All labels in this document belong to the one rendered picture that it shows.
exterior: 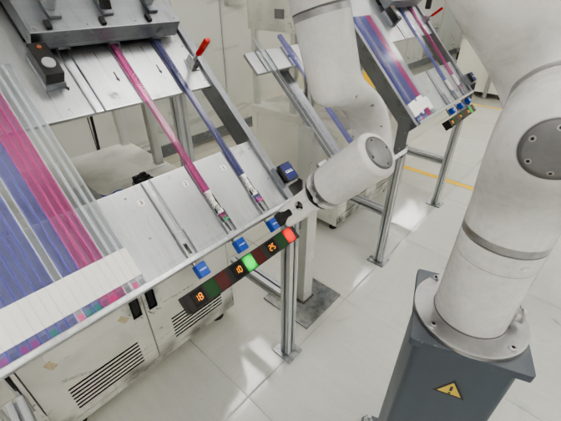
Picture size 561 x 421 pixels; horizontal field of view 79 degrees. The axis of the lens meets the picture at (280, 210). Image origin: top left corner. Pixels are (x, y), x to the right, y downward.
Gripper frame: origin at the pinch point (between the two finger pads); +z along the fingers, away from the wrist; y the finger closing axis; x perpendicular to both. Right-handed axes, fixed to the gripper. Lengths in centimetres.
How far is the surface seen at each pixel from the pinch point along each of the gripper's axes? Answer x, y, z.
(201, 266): 0.4, -22.1, 4.0
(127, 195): 21.0, -26.8, 5.2
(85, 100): 43.6, -23.6, 5.3
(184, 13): 166, 116, 116
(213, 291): -5.2, -21.9, 6.1
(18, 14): 60, -28, -1
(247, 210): 6.2, -4.0, 5.2
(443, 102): 5, 120, 5
